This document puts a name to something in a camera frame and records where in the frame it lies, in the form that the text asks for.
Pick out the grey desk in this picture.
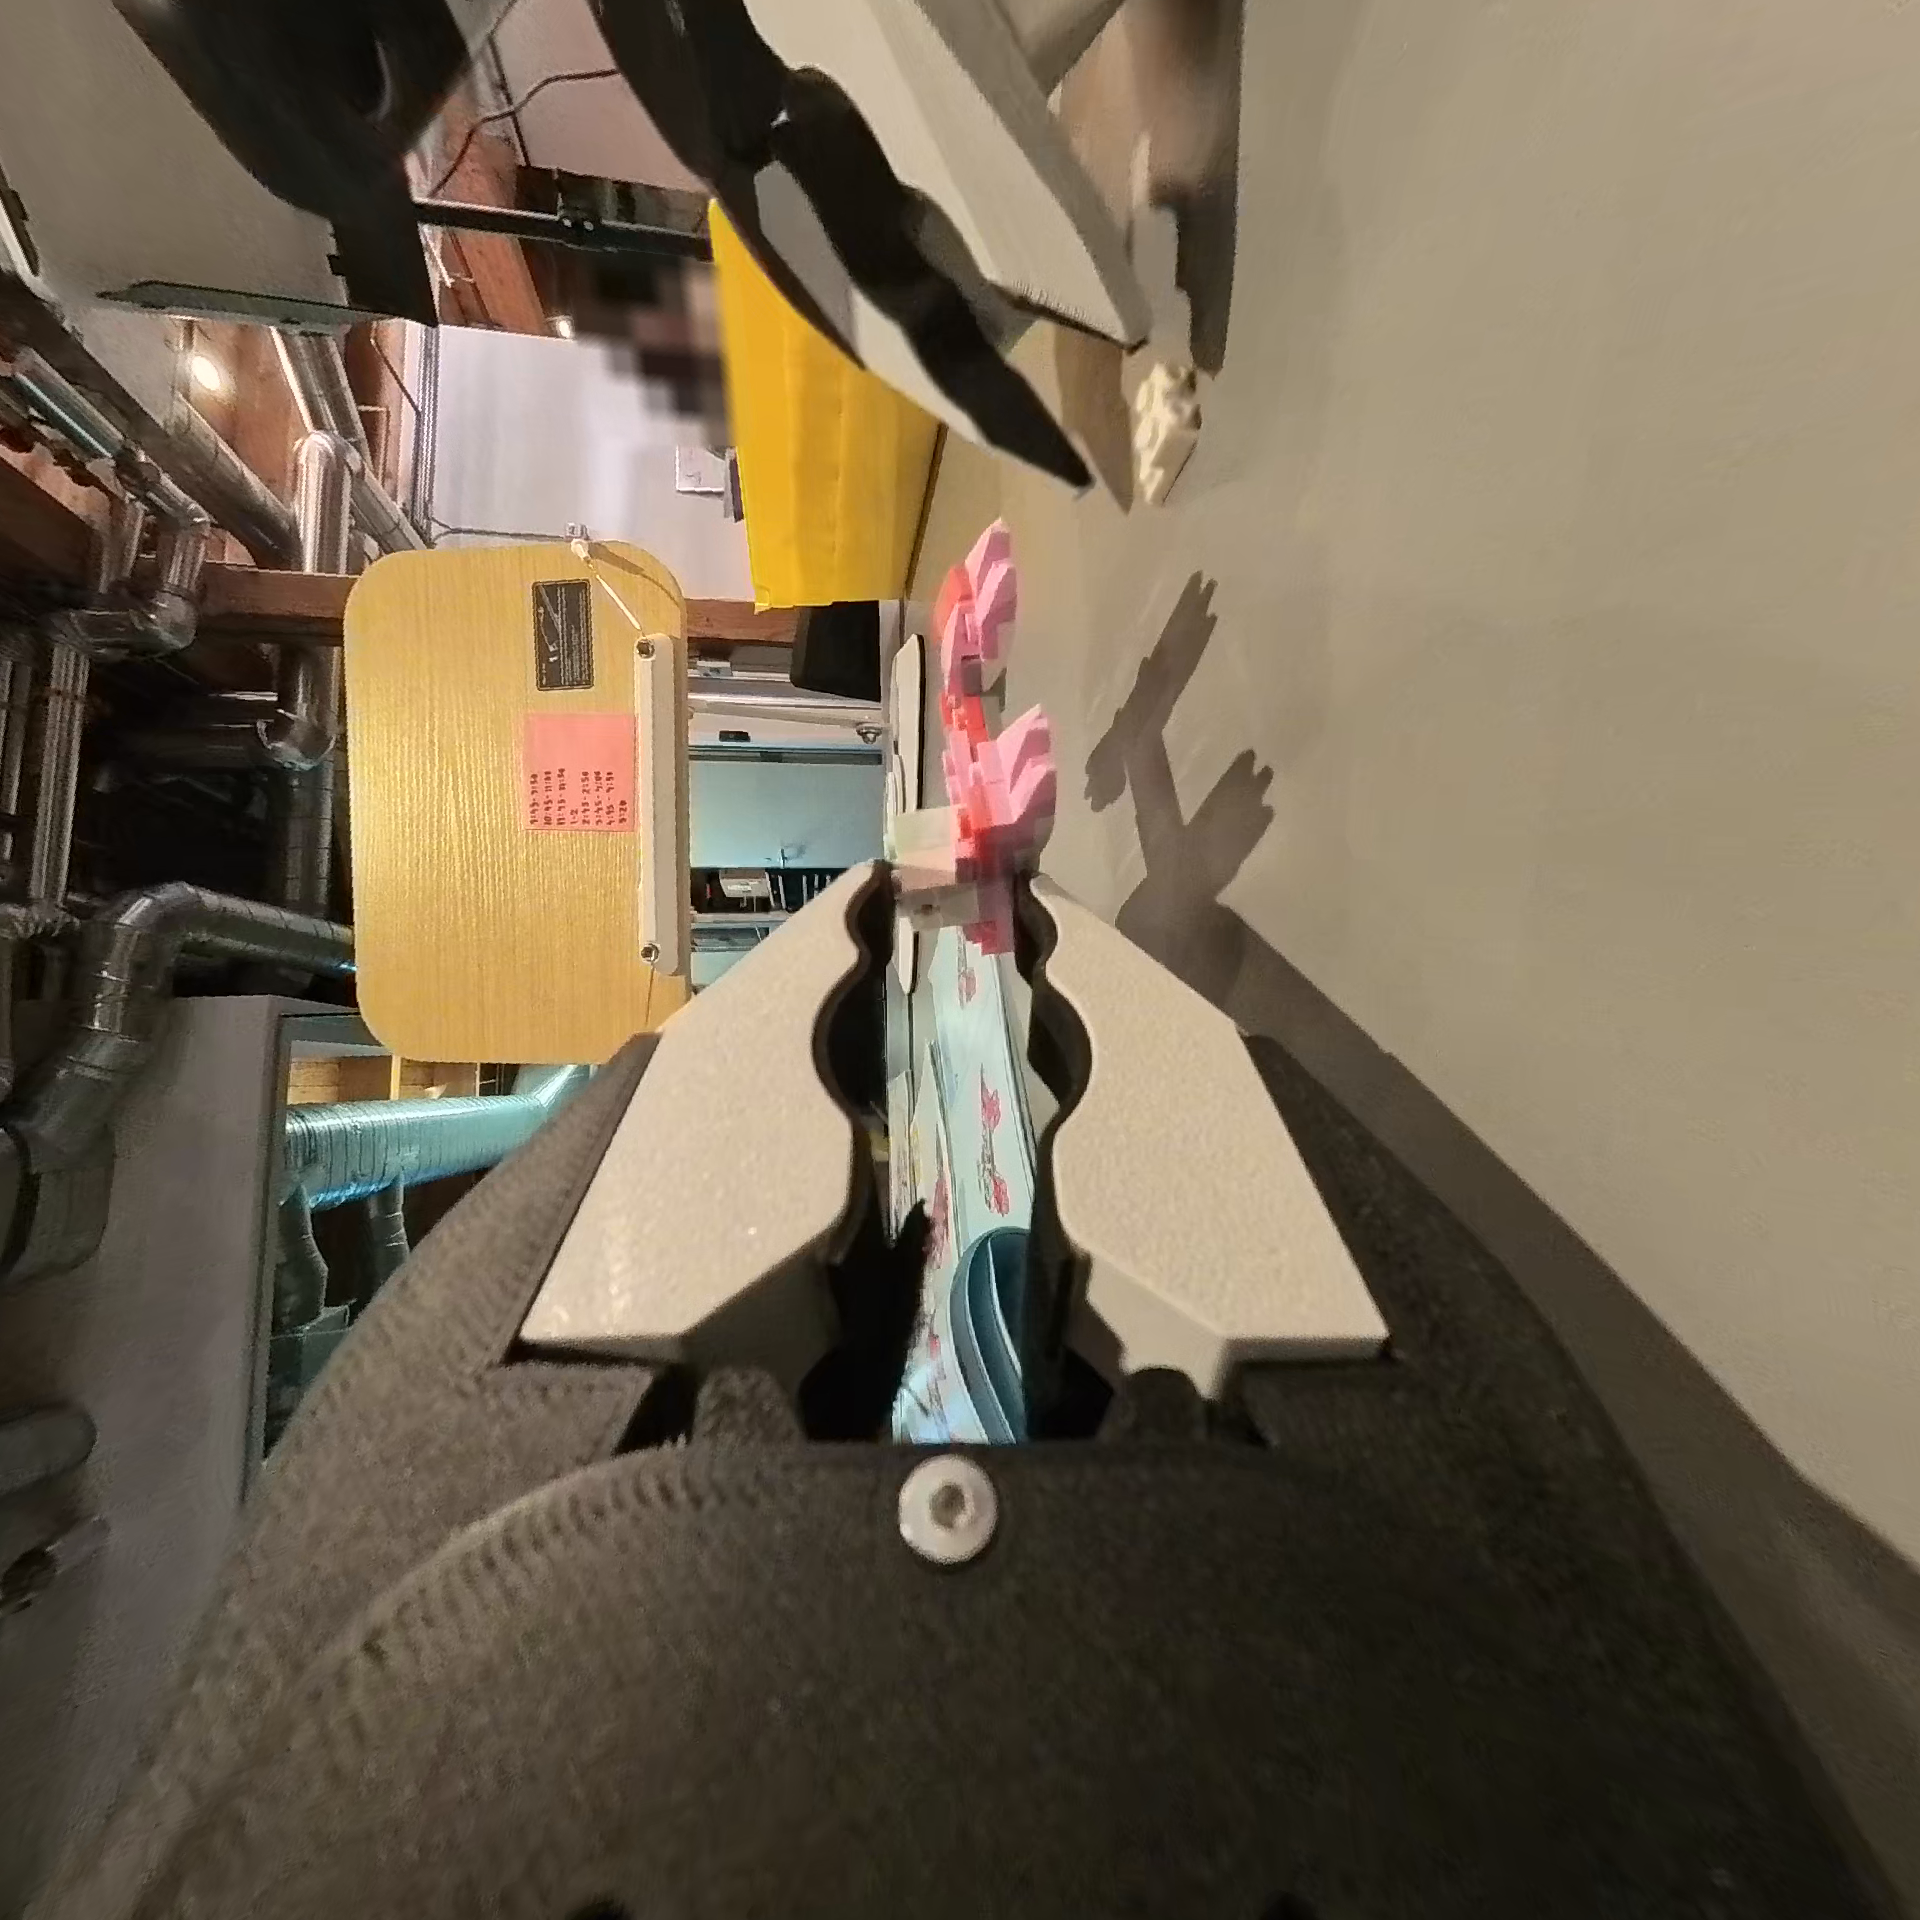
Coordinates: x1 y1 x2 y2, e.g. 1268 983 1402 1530
893 0 1920 1920

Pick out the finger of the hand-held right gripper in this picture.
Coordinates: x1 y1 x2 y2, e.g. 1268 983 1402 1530
746 0 1159 353
755 73 1098 494

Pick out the open light blue instruction booklet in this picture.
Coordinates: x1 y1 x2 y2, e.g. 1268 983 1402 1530
884 884 1058 1446

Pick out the small white brick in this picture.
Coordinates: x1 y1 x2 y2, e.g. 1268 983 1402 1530
1135 357 1209 505

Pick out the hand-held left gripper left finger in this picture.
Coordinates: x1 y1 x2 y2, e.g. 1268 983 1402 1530
517 861 904 1362

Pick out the yellow storage bin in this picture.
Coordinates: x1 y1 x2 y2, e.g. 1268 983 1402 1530
712 202 943 613

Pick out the pink sticky note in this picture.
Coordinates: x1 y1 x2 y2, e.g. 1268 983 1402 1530
523 713 642 837

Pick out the pink brick animal model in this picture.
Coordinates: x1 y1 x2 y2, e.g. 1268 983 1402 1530
935 517 1062 957

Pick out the silver ceiling duct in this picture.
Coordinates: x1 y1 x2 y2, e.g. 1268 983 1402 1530
0 324 588 1293

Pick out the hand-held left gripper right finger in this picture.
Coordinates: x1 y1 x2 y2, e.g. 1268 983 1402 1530
1024 873 1392 1377

